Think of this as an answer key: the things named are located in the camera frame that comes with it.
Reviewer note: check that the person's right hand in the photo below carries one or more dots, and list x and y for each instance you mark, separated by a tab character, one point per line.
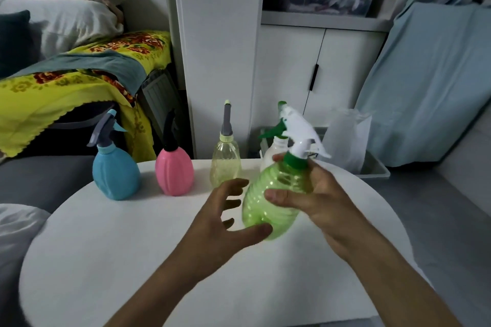
326	204

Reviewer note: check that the white pillow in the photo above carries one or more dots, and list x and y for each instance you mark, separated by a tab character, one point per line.
73	24

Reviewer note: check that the person's left hand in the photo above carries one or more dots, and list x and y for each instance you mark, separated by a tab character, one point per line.
207	238

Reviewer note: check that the light blue cloth cover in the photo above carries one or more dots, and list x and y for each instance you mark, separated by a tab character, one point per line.
425	81

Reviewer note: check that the teal towel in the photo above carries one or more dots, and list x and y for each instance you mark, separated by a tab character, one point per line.
115	64

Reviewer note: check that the white pipe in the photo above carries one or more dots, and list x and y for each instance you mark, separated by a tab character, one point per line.
168	12

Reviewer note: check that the grey plastic tray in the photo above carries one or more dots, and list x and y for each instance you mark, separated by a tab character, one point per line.
374	169

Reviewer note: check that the grey couch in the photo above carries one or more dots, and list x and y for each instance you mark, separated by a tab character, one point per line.
452	223

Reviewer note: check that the person's left forearm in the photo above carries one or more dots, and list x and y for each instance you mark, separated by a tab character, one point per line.
153	296

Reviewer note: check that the grey sofa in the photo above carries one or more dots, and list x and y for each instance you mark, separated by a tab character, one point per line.
42	181

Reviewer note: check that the dark blue pillow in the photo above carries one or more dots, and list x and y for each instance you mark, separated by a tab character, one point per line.
13	43

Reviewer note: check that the white cabinet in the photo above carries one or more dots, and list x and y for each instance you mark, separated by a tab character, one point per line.
226	51

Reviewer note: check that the person's right forearm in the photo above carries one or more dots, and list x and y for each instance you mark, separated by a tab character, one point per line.
395	288

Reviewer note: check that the person's left thumb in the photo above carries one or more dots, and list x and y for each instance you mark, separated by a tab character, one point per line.
255	234

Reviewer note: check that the person's left middle finger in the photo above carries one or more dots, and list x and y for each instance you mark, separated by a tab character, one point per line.
234	203

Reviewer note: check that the yellow floral blanket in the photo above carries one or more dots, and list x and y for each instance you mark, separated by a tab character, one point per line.
42	104

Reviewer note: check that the white cushion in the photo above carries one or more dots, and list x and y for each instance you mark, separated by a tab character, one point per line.
17	231

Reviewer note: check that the clear plastic bag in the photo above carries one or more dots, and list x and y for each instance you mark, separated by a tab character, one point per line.
351	139

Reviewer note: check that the pink spray bottle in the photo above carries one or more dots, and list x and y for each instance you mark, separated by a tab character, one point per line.
174	173

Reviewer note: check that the yellow clear spray bottle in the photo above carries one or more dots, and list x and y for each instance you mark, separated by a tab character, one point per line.
225	164

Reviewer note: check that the person's right thumb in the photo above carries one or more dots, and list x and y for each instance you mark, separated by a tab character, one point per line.
285	198

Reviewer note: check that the green spray bottle white trigger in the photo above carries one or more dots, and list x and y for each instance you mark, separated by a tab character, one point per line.
268	200

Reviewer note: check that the blue spray bottle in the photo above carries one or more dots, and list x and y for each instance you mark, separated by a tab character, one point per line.
115	173

